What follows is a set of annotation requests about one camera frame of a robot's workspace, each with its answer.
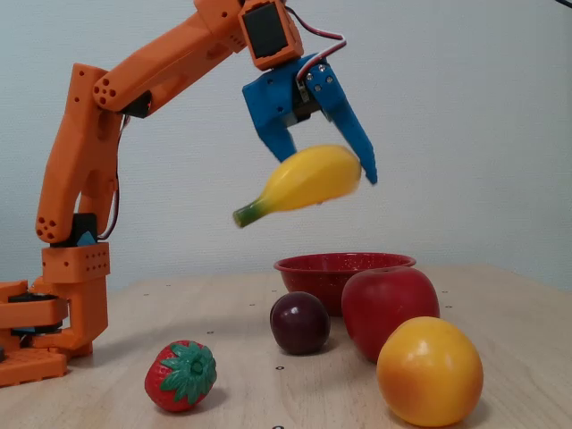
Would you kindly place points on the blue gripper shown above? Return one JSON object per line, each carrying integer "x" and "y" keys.
{"x": 268, "y": 104}

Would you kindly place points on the yellow toy banana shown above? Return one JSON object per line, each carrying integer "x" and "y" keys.
{"x": 308, "y": 179}

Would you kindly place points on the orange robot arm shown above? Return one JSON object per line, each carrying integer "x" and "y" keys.
{"x": 147, "y": 71}

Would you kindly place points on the orange robot base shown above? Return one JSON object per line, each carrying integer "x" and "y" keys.
{"x": 80, "y": 295}

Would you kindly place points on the red speckled bowl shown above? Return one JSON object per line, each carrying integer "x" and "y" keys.
{"x": 317, "y": 272}

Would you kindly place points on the red toy apple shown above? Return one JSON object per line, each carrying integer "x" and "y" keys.
{"x": 384, "y": 304}

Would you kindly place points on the dark purple toy plum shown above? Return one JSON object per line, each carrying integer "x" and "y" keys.
{"x": 299, "y": 324}

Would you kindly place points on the orange toy orange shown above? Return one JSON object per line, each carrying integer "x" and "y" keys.
{"x": 429, "y": 373}

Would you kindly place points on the red toy strawberry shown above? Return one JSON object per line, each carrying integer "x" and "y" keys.
{"x": 179, "y": 380}

